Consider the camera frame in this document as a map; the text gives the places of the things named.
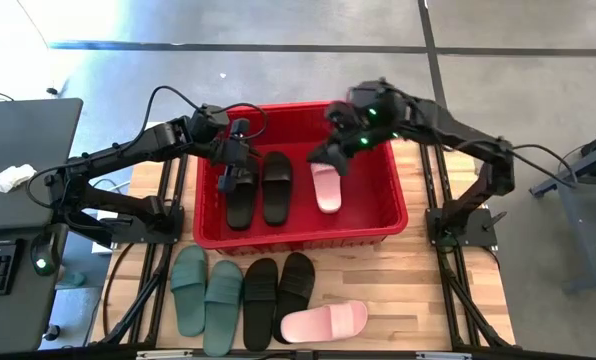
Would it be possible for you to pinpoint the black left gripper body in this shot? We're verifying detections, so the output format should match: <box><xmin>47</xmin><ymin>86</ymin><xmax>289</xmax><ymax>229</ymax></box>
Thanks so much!
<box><xmin>212</xmin><ymin>137</ymin><xmax>260</xmax><ymax>171</ymax></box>

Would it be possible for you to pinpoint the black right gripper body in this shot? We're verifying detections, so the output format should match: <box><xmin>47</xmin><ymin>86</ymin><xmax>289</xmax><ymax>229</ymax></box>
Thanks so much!
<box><xmin>325</xmin><ymin>78</ymin><xmax>414</xmax><ymax>151</ymax></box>

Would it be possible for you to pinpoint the black wide ribbed slide sandal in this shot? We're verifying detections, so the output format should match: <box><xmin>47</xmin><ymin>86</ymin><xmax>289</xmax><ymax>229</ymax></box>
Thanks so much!
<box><xmin>226</xmin><ymin>164</ymin><xmax>259</xmax><ymax>232</ymax></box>
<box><xmin>261</xmin><ymin>151</ymin><xmax>294</xmax><ymax>227</ymax></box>

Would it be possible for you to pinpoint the pink slide sandal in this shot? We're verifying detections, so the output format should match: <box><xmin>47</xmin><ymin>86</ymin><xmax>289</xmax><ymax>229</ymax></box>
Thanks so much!
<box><xmin>280</xmin><ymin>299</ymin><xmax>369</xmax><ymax>344</ymax></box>
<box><xmin>310</xmin><ymin>160</ymin><xmax>343</xmax><ymax>215</ymax></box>

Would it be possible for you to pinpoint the green slide sandal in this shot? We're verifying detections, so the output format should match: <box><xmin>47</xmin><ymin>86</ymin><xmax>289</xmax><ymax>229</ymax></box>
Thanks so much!
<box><xmin>170</xmin><ymin>244</ymin><xmax>209</xmax><ymax>338</ymax></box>
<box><xmin>202</xmin><ymin>259</ymin><xmax>244</xmax><ymax>357</ymax></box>

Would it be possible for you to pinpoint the red plastic bin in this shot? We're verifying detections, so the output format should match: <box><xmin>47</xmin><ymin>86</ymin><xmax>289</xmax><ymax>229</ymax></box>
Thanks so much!
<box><xmin>191</xmin><ymin>101</ymin><xmax>409</xmax><ymax>251</ymax></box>

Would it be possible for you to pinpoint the white power adapter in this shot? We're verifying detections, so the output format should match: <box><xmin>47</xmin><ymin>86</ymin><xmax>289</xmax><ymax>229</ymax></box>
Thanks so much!
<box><xmin>91</xmin><ymin>207</ymin><xmax>119</xmax><ymax>255</ymax></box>

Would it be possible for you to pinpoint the black desk foot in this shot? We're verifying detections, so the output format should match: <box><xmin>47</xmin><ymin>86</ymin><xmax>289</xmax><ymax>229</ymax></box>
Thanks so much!
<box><xmin>52</xmin><ymin>198</ymin><xmax>114</xmax><ymax>247</ymax></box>

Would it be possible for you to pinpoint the teal floor object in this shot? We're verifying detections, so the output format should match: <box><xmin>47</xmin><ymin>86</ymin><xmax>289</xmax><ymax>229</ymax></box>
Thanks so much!
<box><xmin>56</xmin><ymin>269</ymin><xmax>87</xmax><ymax>290</ymax></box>

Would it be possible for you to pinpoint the black computer mouse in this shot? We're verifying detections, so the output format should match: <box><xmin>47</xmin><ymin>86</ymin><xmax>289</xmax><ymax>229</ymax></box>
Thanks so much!
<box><xmin>30</xmin><ymin>230</ymin><xmax>62</xmax><ymax>278</ymax></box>

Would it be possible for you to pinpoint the dark grey desk panel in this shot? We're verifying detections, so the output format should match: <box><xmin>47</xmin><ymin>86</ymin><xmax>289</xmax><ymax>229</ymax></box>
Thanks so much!
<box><xmin>0</xmin><ymin>97</ymin><xmax>84</xmax><ymax>231</ymax></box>

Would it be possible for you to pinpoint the white crumpled tissue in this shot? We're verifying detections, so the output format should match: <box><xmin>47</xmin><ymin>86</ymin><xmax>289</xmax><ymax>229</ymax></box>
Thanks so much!
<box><xmin>0</xmin><ymin>163</ymin><xmax>38</xmax><ymax>194</ymax></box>

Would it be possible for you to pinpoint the grey metal cart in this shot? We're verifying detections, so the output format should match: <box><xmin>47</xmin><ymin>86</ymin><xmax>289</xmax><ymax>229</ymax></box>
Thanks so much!
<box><xmin>529</xmin><ymin>124</ymin><xmax>596</xmax><ymax>294</ymax></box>

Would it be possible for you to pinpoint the dark grey keyboard desk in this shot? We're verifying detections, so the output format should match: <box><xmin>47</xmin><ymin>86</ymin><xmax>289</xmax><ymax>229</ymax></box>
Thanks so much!
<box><xmin>0</xmin><ymin>227</ymin><xmax>67</xmax><ymax>357</ymax></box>

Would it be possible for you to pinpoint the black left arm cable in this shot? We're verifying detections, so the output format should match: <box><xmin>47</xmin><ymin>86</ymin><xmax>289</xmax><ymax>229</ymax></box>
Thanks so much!
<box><xmin>140</xmin><ymin>85</ymin><xmax>269</xmax><ymax>151</ymax></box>

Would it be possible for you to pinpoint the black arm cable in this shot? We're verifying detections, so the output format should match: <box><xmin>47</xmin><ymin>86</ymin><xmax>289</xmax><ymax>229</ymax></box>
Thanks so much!
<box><xmin>140</xmin><ymin>85</ymin><xmax>269</xmax><ymax>151</ymax></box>
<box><xmin>507</xmin><ymin>143</ymin><xmax>579</xmax><ymax>189</ymax></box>

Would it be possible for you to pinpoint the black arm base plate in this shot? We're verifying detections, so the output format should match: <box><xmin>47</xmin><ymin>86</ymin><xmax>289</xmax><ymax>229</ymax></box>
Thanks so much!
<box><xmin>425</xmin><ymin>207</ymin><xmax>499</xmax><ymax>249</ymax></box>
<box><xmin>112</xmin><ymin>205</ymin><xmax>185</xmax><ymax>245</ymax></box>

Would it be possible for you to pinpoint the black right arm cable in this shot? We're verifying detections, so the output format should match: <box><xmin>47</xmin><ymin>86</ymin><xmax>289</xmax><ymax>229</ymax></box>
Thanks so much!
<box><xmin>507</xmin><ymin>143</ymin><xmax>579</xmax><ymax>189</ymax></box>

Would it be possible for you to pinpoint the black loose cable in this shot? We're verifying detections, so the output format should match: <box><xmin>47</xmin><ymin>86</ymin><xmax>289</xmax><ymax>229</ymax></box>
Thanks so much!
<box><xmin>101</xmin><ymin>242</ymin><xmax>135</xmax><ymax>337</ymax></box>

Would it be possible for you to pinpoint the silver metal bracket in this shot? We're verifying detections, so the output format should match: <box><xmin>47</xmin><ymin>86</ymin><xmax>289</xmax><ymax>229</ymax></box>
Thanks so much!
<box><xmin>416</xmin><ymin>351</ymin><xmax>472</xmax><ymax>360</ymax></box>
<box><xmin>136</xmin><ymin>349</ymin><xmax>194</xmax><ymax>360</ymax></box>

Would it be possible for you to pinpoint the black table edge rail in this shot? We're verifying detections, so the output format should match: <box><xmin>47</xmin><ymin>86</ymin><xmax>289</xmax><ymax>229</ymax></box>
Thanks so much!
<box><xmin>90</xmin><ymin>343</ymin><xmax>596</xmax><ymax>360</ymax></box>

